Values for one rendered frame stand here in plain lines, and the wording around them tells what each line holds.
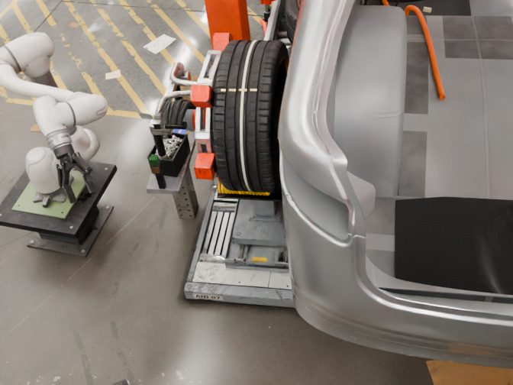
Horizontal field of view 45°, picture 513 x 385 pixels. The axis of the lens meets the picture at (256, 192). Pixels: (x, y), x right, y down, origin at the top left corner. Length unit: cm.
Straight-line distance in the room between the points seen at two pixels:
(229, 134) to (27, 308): 155
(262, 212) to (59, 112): 117
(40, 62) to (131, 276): 117
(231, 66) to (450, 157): 92
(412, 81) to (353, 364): 129
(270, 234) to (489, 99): 122
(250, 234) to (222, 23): 102
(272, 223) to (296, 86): 161
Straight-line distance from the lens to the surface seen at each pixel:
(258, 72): 251
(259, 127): 245
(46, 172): 332
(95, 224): 367
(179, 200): 345
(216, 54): 272
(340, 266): 167
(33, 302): 349
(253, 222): 318
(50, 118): 255
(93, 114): 262
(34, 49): 304
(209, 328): 312
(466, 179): 244
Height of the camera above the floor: 266
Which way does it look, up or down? 47 degrees down
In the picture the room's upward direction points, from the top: 8 degrees counter-clockwise
